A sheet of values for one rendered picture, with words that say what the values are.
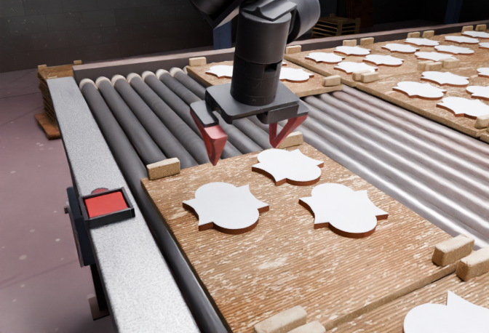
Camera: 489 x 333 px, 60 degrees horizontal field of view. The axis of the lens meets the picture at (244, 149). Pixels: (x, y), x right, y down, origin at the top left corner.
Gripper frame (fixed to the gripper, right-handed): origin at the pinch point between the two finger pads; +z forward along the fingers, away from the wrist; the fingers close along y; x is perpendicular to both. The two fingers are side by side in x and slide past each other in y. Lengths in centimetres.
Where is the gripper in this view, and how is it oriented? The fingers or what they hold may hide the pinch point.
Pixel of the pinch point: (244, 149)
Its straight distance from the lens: 57.7
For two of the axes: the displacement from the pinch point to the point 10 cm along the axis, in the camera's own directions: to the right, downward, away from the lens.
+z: -1.2, 7.6, 6.4
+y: 8.6, -2.4, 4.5
